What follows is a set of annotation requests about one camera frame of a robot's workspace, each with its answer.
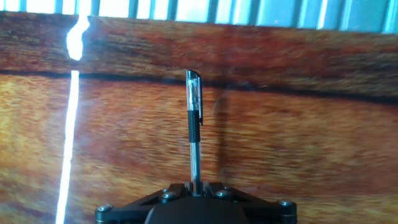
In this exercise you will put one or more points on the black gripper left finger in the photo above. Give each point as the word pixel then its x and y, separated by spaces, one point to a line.
pixel 130 211

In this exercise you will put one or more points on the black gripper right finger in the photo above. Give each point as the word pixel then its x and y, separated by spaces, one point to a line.
pixel 264 211

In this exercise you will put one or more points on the clear black gel pen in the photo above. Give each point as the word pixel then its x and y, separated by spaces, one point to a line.
pixel 194 124

